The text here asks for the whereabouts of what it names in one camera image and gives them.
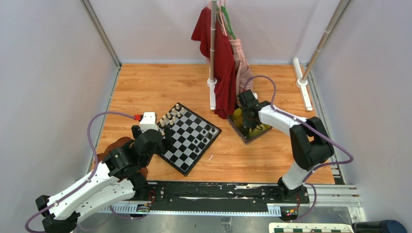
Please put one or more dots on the silver right rack pole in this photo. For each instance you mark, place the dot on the silver right rack pole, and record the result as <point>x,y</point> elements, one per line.
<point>335,19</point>

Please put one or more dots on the brown crumpled cloth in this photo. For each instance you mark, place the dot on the brown crumpled cloth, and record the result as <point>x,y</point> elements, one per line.
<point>119,143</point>

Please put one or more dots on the green white chessboard box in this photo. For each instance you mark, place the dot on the green white chessboard box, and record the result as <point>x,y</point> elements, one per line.
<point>277,227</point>

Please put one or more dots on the black white chessboard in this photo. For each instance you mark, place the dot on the black white chessboard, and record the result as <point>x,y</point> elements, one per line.
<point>182,156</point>

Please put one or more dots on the white right rack foot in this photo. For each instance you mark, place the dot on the white right rack foot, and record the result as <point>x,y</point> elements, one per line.
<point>302,84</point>

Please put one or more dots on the white rack foot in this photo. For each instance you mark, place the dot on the white rack foot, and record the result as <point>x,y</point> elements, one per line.
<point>212,93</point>
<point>302,84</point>

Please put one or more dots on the yellow metal tin tray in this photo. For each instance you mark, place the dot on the yellow metal tin tray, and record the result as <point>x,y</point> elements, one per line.
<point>246,135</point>

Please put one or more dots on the pink hanging garment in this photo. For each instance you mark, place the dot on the pink hanging garment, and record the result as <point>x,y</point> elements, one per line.
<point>242,67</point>

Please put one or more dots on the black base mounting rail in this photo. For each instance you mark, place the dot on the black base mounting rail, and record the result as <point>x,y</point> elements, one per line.
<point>220,198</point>

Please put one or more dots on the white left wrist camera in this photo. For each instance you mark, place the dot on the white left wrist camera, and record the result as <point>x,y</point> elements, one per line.
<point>148,121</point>

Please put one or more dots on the silver centre rack pole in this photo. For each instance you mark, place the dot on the silver centre rack pole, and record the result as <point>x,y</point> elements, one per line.
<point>212,40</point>

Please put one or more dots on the dark red hanging shirt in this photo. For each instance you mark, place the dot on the dark red hanging shirt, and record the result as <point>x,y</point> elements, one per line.
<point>224,64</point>

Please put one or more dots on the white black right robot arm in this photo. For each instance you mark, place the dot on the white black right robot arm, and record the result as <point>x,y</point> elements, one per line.
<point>308,136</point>

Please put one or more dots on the dark blue cylinder object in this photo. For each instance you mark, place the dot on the dark blue cylinder object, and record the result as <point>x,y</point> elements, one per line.
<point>384,226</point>

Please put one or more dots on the silver rack pole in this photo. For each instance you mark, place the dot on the silver rack pole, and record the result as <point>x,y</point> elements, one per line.
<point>212,40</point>
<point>335,19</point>

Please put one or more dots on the white centre rack foot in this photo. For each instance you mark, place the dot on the white centre rack foot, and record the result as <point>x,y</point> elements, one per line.
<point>212,93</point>

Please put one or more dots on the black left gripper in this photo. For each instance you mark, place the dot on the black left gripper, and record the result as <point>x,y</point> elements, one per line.
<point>167,142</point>

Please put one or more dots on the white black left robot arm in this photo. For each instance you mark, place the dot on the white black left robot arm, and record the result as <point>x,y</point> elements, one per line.
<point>116,178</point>

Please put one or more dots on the black pieces set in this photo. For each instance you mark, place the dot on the black pieces set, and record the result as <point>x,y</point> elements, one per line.
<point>205,142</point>

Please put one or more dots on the cream chess pieces row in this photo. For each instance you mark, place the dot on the cream chess pieces row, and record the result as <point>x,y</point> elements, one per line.
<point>174,119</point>

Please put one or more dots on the green clothes hanger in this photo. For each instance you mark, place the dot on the green clothes hanger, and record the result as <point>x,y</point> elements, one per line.
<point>224,20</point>

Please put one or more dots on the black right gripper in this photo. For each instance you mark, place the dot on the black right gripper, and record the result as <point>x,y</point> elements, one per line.
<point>247,124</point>

